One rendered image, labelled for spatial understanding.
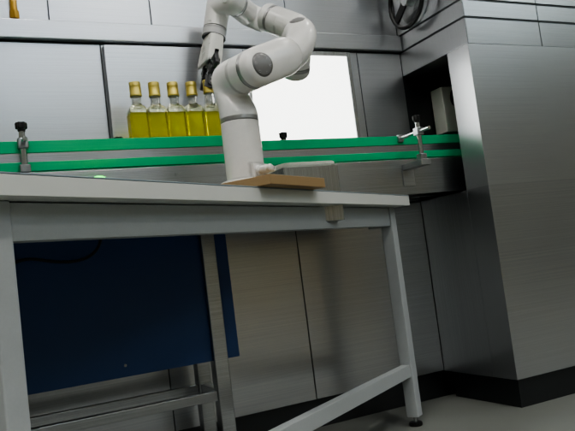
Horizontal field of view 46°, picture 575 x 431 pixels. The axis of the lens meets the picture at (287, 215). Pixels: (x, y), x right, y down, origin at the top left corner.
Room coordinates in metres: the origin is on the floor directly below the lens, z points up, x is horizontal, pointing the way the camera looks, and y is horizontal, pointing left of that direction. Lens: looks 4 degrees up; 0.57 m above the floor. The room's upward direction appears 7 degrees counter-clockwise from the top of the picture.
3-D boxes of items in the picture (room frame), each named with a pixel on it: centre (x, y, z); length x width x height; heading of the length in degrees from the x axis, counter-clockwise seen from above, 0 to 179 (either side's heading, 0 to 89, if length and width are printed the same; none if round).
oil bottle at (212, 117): (2.08, 0.20, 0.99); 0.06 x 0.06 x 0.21; 28
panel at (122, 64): (2.28, 0.11, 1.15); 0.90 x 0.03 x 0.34; 116
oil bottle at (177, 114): (2.03, 0.30, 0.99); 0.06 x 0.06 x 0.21; 25
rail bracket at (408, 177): (2.27, -0.46, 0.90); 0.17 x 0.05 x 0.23; 26
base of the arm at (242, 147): (1.64, 0.08, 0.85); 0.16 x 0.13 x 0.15; 53
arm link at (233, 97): (1.64, 0.08, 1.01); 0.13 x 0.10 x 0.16; 40
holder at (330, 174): (1.97, -0.02, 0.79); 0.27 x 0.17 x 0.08; 26
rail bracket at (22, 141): (1.67, 0.63, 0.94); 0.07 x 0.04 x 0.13; 26
